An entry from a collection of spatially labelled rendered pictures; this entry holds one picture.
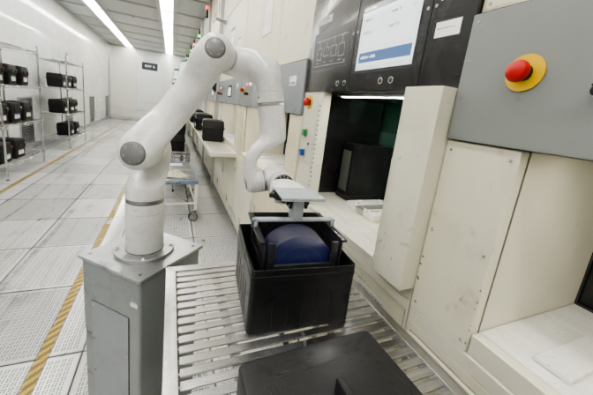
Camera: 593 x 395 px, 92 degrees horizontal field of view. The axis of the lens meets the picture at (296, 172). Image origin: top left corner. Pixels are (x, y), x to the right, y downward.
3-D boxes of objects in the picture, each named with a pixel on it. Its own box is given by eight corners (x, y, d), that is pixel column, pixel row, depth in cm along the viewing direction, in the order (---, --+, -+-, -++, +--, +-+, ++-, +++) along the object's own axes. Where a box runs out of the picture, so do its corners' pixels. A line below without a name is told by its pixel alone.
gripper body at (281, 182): (296, 196, 98) (306, 207, 88) (266, 195, 95) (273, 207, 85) (298, 175, 97) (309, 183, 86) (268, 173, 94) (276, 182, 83)
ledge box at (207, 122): (199, 137, 377) (200, 117, 372) (221, 138, 387) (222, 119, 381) (200, 140, 350) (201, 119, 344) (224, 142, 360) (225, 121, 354)
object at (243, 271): (311, 267, 104) (319, 222, 101) (347, 322, 79) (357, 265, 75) (234, 272, 96) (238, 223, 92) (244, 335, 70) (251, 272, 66)
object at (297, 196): (311, 271, 100) (324, 183, 94) (336, 311, 81) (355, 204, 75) (241, 275, 93) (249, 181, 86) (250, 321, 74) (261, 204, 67)
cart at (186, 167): (151, 195, 375) (151, 159, 365) (192, 194, 398) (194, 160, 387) (149, 226, 290) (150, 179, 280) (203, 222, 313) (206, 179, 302)
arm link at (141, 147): (155, 170, 102) (138, 182, 86) (124, 148, 99) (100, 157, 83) (244, 56, 97) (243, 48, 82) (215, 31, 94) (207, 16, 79)
